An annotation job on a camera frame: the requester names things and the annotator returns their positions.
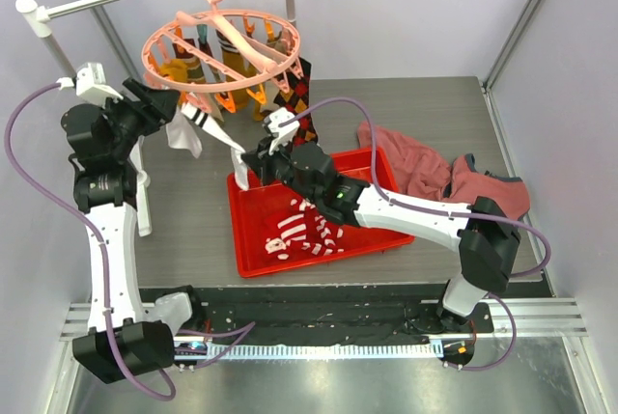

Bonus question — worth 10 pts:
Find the red white striped sock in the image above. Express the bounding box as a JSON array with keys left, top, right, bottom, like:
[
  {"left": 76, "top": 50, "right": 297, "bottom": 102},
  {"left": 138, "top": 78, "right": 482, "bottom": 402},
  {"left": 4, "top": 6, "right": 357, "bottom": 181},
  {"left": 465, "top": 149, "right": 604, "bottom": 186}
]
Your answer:
[
  {"left": 286, "top": 199, "right": 344, "bottom": 257},
  {"left": 265, "top": 211, "right": 310, "bottom": 252}
]

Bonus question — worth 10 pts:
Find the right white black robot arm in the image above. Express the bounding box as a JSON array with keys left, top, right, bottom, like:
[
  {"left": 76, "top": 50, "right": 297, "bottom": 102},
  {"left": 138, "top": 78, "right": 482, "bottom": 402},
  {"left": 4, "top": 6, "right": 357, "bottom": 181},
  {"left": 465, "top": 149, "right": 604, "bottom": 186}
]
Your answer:
[{"left": 240, "top": 137, "right": 520, "bottom": 332}]

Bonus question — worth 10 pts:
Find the beige brown striped sock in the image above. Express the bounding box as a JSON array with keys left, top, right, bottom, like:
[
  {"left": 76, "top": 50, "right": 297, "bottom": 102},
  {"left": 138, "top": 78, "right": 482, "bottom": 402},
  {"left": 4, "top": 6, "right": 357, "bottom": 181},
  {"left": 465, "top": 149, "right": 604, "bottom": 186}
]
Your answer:
[{"left": 173, "top": 38, "right": 220, "bottom": 84}]

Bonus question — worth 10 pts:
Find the white slotted cable duct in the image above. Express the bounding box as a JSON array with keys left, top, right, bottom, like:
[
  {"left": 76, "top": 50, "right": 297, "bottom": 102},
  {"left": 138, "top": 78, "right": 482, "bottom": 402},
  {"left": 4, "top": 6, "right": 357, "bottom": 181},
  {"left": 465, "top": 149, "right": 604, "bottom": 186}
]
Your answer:
[{"left": 175, "top": 340, "right": 443, "bottom": 365}]

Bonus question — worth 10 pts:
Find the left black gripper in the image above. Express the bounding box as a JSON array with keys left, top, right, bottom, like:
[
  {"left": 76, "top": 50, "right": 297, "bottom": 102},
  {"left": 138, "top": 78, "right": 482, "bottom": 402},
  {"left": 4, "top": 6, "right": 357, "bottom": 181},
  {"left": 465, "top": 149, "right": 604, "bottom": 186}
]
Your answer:
[{"left": 95, "top": 79, "right": 179, "bottom": 161}]

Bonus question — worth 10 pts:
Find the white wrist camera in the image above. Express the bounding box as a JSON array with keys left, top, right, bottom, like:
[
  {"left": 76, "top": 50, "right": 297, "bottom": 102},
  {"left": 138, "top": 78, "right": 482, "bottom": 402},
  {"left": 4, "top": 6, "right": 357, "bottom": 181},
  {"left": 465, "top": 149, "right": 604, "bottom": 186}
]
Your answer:
[
  {"left": 263, "top": 108, "right": 299, "bottom": 154},
  {"left": 56, "top": 62, "right": 124, "bottom": 107}
]

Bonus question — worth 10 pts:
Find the white black striped sock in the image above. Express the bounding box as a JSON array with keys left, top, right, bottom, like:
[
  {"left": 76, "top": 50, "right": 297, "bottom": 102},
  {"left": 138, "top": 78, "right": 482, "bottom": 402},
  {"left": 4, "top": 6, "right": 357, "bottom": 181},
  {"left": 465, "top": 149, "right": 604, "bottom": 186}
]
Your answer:
[
  {"left": 165, "top": 109, "right": 203, "bottom": 158},
  {"left": 181, "top": 102, "right": 249, "bottom": 190}
]

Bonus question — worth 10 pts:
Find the pink crumpled garment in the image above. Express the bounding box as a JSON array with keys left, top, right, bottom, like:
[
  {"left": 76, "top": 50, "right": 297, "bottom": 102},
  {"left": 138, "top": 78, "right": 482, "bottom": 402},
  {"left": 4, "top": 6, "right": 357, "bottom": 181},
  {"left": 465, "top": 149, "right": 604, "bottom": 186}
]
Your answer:
[{"left": 356, "top": 122, "right": 530, "bottom": 220}]

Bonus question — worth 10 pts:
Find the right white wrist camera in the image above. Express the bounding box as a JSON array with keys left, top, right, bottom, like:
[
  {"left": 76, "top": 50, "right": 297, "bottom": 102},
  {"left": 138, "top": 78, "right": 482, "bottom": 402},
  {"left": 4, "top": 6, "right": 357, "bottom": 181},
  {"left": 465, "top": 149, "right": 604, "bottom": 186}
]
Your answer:
[{"left": 263, "top": 108, "right": 299, "bottom": 154}]

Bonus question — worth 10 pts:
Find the black argyle sock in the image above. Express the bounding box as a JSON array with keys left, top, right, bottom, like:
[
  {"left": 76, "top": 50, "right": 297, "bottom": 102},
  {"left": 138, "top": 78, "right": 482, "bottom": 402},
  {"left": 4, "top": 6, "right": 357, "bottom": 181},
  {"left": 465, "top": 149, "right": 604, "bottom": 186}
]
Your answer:
[
  {"left": 273, "top": 58, "right": 319, "bottom": 147},
  {"left": 267, "top": 32, "right": 290, "bottom": 55}
]

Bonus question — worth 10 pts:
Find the red plastic tray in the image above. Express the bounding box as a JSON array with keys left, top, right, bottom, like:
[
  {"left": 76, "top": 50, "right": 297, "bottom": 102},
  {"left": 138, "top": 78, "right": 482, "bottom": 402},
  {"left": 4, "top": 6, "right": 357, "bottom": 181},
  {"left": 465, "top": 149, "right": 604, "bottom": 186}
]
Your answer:
[{"left": 227, "top": 173, "right": 415, "bottom": 278}]

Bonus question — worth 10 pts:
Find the red santa sock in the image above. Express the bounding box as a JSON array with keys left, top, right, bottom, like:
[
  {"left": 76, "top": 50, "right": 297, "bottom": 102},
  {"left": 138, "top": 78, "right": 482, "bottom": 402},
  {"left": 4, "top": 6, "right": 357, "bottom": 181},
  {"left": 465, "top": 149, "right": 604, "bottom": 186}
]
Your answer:
[{"left": 265, "top": 237, "right": 290, "bottom": 261}]

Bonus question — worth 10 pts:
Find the pink round clip hanger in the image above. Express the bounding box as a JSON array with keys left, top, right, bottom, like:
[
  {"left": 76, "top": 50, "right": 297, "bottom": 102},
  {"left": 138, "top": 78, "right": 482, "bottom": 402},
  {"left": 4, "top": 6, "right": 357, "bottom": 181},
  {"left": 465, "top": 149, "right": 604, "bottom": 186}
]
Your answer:
[{"left": 141, "top": 0, "right": 307, "bottom": 113}]

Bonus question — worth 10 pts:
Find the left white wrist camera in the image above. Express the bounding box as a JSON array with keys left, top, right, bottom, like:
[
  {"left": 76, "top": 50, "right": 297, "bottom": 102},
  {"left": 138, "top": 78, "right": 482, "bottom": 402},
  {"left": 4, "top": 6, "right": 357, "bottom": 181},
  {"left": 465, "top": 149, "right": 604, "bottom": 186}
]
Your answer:
[{"left": 56, "top": 62, "right": 124, "bottom": 107}]

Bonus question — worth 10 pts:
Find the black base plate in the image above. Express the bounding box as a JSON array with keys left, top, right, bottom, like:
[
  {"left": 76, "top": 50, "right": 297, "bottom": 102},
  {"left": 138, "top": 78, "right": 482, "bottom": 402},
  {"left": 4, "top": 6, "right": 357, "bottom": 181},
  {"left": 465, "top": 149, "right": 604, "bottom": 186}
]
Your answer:
[{"left": 197, "top": 285, "right": 494, "bottom": 346}]

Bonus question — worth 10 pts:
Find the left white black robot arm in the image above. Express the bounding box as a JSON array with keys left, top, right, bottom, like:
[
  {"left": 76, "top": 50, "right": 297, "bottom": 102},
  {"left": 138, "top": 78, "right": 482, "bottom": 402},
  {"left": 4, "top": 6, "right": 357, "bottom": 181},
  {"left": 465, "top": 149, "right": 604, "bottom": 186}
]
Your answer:
[{"left": 61, "top": 79, "right": 206, "bottom": 384}]

